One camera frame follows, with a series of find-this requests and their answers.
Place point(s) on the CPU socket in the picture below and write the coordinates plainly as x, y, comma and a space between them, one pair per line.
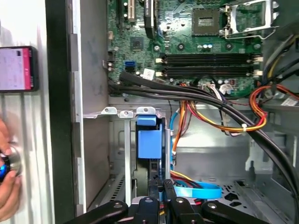
205, 22

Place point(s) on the blue SATA port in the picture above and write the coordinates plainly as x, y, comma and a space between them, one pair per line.
130, 63

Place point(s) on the grey metal drive cage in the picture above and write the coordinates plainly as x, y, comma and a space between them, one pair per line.
275, 149

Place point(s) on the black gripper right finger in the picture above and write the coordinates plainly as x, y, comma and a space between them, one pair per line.
180, 210

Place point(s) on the white expansion slot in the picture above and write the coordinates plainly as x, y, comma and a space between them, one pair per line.
131, 11

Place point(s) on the black phone with pink screen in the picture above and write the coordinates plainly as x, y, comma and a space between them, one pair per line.
14, 67

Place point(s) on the black PC case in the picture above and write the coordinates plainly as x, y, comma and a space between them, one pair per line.
59, 116

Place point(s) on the hard disk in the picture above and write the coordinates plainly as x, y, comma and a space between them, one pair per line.
149, 142

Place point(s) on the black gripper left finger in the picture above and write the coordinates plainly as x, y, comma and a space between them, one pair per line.
149, 210

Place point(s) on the black RAM slot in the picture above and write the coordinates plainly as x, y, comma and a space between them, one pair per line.
210, 58
210, 72

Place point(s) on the grey metal disk bay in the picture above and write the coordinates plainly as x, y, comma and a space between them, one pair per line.
127, 151

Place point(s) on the person's hand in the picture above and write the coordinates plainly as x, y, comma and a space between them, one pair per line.
9, 196

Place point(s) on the green motherboard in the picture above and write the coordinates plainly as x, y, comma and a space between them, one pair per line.
182, 46

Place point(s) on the metal socket cover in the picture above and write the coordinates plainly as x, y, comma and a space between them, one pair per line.
268, 14

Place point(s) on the black graphics card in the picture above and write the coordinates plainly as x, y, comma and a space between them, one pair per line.
149, 23

